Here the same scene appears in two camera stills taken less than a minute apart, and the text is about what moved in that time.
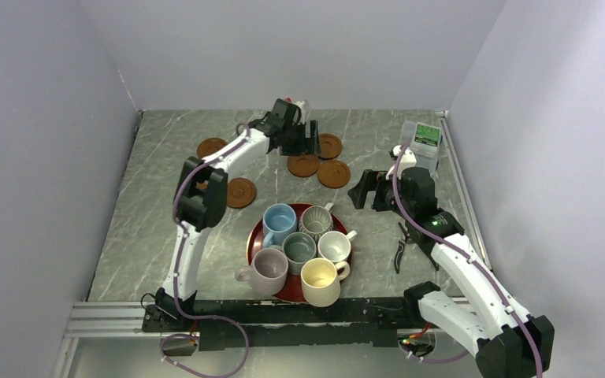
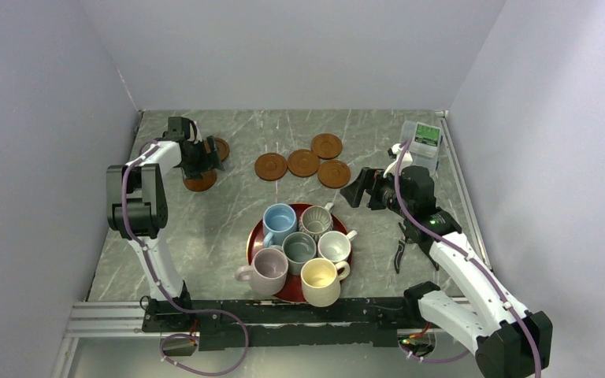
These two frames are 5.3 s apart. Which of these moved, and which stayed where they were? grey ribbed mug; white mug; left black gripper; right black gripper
Moved: left black gripper
Stayed: right black gripper; grey ribbed mug; white mug
